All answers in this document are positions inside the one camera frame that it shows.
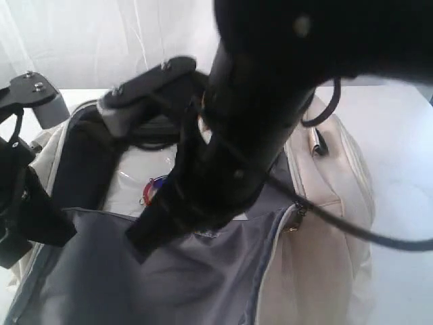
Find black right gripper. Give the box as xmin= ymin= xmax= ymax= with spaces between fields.
xmin=125 ymin=93 xmax=304 ymax=264

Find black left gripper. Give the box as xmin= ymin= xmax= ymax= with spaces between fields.
xmin=1 ymin=137 xmax=76 ymax=269

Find colourful key tag bunch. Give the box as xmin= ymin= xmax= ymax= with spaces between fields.
xmin=139 ymin=175 xmax=168 ymax=207

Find beige duffel bag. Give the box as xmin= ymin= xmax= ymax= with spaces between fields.
xmin=5 ymin=100 xmax=375 ymax=324

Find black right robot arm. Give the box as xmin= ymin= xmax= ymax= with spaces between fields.
xmin=125 ymin=1 xmax=432 ymax=262

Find clear plastic-wrapped white package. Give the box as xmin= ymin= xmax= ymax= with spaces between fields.
xmin=102 ymin=146 xmax=177 ymax=217

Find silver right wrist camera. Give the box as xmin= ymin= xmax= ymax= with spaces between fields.
xmin=97 ymin=56 xmax=196 ymax=137

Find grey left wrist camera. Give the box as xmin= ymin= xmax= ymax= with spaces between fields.
xmin=1 ymin=71 xmax=70 ymax=129

